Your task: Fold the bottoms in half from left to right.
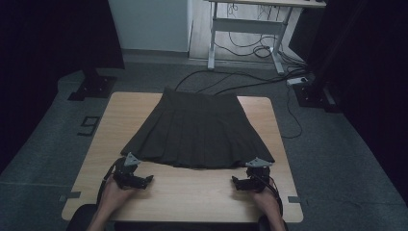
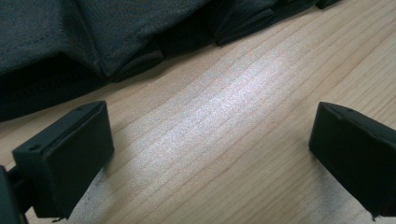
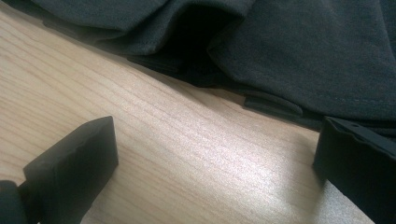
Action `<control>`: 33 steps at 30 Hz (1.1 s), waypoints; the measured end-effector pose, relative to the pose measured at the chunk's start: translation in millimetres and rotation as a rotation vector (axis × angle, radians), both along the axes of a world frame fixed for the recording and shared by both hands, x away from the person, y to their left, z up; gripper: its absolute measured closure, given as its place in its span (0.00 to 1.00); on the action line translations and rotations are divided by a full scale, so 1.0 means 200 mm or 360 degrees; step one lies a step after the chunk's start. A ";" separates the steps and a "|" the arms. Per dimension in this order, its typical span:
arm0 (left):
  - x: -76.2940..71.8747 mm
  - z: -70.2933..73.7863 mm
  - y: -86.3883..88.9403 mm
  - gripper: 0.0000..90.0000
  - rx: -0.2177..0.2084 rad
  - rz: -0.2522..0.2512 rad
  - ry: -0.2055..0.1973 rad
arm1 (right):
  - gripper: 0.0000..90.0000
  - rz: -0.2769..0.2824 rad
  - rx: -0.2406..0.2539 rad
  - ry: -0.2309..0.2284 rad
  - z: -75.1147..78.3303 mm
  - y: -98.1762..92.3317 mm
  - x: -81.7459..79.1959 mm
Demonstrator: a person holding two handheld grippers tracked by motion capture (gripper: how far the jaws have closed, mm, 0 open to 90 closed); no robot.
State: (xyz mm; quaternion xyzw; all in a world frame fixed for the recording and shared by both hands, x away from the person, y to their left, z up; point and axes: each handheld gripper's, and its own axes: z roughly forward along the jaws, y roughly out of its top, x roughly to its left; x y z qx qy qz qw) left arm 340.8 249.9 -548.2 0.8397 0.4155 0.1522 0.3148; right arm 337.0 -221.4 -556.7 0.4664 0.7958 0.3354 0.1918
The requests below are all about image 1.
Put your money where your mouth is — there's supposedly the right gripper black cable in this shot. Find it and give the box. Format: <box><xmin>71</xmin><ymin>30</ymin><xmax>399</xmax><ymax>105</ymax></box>
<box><xmin>251</xmin><ymin>172</ymin><xmax>285</xmax><ymax>217</ymax></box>

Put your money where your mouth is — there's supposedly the thin black floor cable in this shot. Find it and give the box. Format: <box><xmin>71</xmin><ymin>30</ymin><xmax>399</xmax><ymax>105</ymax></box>
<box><xmin>280</xmin><ymin>86</ymin><xmax>304</xmax><ymax>140</ymax></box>

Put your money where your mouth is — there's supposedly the coiled black cable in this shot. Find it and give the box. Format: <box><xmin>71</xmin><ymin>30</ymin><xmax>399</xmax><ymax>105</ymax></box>
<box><xmin>214</xmin><ymin>31</ymin><xmax>281</xmax><ymax>60</ymax></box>

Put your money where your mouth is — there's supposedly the person's left hand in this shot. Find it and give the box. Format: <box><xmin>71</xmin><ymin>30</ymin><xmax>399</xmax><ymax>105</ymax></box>
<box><xmin>101</xmin><ymin>175</ymin><xmax>140</xmax><ymax>216</ymax></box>

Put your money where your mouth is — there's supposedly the person's right hand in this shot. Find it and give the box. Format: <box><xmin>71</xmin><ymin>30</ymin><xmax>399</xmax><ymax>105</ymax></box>
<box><xmin>250</xmin><ymin>179</ymin><xmax>284</xmax><ymax>220</ymax></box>

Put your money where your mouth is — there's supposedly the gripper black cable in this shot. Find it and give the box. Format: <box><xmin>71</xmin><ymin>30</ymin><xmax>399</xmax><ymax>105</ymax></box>
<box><xmin>95</xmin><ymin>157</ymin><xmax>127</xmax><ymax>206</ymax></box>
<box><xmin>251</xmin><ymin>172</ymin><xmax>285</xmax><ymax>217</ymax></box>

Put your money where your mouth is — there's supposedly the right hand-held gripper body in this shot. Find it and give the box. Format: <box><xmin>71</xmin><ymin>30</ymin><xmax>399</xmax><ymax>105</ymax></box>
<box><xmin>244</xmin><ymin>157</ymin><xmax>274</xmax><ymax>193</ymax></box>

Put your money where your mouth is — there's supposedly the white power strip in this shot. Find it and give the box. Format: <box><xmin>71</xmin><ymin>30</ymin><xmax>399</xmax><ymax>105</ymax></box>
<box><xmin>286</xmin><ymin>76</ymin><xmax>309</xmax><ymax>87</ymax></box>

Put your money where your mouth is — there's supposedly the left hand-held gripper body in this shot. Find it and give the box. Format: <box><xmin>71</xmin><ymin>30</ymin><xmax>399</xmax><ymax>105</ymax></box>
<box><xmin>112</xmin><ymin>152</ymin><xmax>142</xmax><ymax>190</ymax></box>

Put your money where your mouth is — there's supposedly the long black floor cable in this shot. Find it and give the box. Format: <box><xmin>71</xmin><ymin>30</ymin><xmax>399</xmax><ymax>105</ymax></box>
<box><xmin>173</xmin><ymin>68</ymin><xmax>310</xmax><ymax>96</ymax></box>

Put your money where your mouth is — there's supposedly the dark pleated skirt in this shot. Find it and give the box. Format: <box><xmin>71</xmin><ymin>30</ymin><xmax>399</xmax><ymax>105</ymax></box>
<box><xmin>120</xmin><ymin>86</ymin><xmax>276</xmax><ymax>170</ymax></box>

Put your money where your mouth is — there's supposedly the white desk frame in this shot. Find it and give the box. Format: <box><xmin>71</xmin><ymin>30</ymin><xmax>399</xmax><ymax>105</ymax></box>
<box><xmin>205</xmin><ymin>0</ymin><xmax>327</xmax><ymax>76</ymax></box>

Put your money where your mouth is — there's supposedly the black curtain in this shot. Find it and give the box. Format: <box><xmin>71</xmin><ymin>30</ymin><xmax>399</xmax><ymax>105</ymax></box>
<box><xmin>0</xmin><ymin>0</ymin><xmax>126</xmax><ymax>175</ymax></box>
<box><xmin>288</xmin><ymin>0</ymin><xmax>408</xmax><ymax>207</ymax></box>

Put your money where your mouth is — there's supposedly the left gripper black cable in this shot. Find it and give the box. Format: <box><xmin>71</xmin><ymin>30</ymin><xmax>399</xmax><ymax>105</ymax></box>
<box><xmin>95</xmin><ymin>157</ymin><xmax>127</xmax><ymax>206</ymax></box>

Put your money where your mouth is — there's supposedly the black stand base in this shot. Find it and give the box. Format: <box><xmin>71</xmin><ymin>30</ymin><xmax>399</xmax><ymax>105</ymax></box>
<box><xmin>67</xmin><ymin>67</ymin><xmax>118</xmax><ymax>102</ymax></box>
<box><xmin>292</xmin><ymin>80</ymin><xmax>342</xmax><ymax>114</ymax></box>

